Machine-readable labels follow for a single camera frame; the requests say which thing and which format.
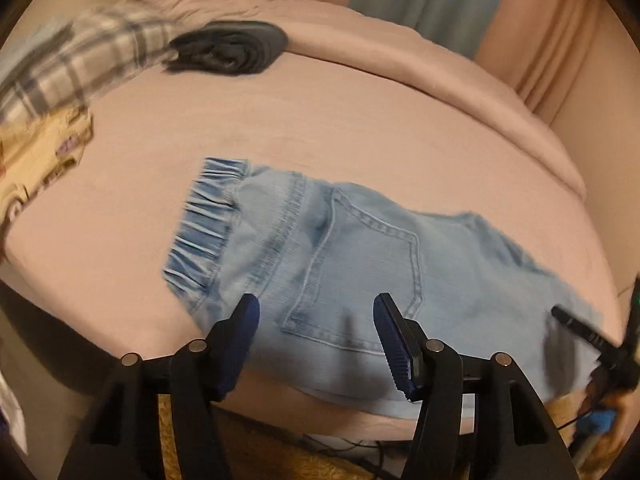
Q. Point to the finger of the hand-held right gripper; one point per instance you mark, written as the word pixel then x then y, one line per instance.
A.
pixel 580 324

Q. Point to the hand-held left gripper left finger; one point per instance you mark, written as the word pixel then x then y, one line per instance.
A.
pixel 244 316

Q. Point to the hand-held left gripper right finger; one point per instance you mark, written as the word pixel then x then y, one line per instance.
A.
pixel 393 341

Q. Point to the light blue denim pants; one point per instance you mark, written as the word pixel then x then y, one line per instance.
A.
pixel 370 270

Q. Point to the person's right hand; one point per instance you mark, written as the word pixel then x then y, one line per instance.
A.
pixel 591 394

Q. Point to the blue fuzzy cloth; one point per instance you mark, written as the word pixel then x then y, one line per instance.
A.
pixel 596 420

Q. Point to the pink bed sheet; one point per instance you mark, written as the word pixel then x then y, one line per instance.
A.
pixel 210 120

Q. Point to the yellow printed cloth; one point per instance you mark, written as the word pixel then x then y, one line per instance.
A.
pixel 40 160

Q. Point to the dark grey folded cloth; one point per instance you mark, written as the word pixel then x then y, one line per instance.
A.
pixel 230 47

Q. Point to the pink duvet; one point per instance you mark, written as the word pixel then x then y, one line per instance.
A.
pixel 380 40

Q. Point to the plaid grey white cloth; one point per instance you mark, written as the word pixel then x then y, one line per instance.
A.
pixel 85 55

